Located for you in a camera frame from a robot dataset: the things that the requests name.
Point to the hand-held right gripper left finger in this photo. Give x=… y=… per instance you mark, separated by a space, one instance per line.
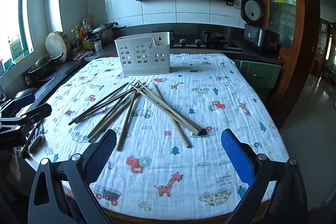
x=101 y=155

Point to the person's left forearm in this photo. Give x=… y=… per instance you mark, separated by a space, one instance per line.
x=10 y=166

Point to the pink rag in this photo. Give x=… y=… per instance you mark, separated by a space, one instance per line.
x=82 y=55

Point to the colourful carton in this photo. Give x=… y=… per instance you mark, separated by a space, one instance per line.
x=16 y=49

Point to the black gas stove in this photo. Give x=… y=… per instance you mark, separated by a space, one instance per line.
x=210 y=40

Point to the yellow capped sauce bottle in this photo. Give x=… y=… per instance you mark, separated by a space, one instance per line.
x=77 y=33

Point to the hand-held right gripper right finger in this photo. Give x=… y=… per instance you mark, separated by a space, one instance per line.
x=236 y=155

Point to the round wooden cutting board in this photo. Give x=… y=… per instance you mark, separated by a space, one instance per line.
x=55 y=45

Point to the white plastic utensil holder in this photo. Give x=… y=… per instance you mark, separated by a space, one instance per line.
x=143 y=65

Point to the wall socket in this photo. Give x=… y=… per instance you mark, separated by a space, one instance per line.
x=233 y=3

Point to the green cabinet drawer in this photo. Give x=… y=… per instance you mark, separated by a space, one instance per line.
x=260 y=73

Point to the black rice cooker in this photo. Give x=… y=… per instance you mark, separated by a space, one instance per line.
x=258 y=35

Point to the grey knit glove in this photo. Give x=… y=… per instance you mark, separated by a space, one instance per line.
x=36 y=138

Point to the window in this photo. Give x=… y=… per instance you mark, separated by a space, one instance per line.
x=13 y=11

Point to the cartoon printed white cloth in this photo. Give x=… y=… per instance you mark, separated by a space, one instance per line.
x=162 y=166

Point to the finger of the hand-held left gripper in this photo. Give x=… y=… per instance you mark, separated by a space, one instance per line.
x=25 y=101
x=39 y=110

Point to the small white jar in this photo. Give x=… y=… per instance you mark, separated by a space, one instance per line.
x=98 y=45

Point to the large cooking oil bottle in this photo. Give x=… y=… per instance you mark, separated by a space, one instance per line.
x=86 y=35

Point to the wooden glass cabinet door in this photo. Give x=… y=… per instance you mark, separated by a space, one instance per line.
x=283 y=3

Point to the pile of wooden chopsticks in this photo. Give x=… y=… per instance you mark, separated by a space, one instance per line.
x=126 y=106

